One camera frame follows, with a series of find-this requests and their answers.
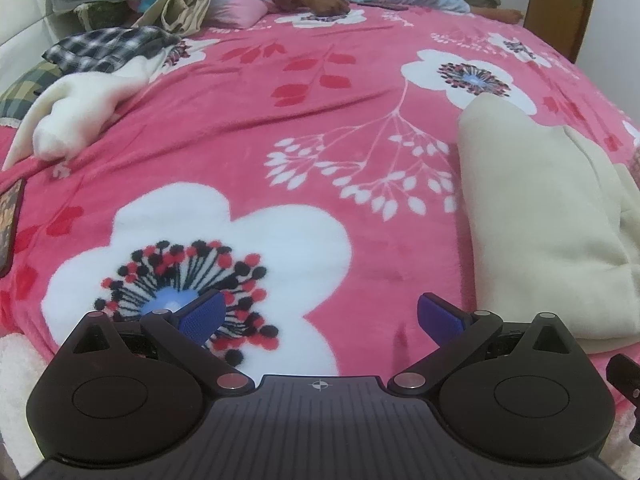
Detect pink floral blanket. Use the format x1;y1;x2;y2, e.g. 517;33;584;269
0;4;640;480

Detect pink patterned pillow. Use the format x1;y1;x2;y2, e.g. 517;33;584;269
201;0;279;29

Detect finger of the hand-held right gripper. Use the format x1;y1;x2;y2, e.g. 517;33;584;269
605;354;640;402

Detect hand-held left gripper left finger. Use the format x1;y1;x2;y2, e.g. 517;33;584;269
74;289;255;397

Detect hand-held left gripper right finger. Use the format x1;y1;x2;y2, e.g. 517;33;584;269
386;291;577;397

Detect cream fleece garment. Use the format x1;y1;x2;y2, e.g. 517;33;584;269
457;94;640;357

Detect green plaid pillow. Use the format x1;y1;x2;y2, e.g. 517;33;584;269
0;60;65;127

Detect dark plaid cloth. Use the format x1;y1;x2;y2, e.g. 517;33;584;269
42;25;190;77

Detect white padded headboard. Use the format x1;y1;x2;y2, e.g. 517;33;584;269
0;0;57;95

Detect white fleece cloth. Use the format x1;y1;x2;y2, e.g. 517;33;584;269
2;51;169;171

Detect white fluffy cloth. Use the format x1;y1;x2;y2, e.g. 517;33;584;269
0;332;57;467

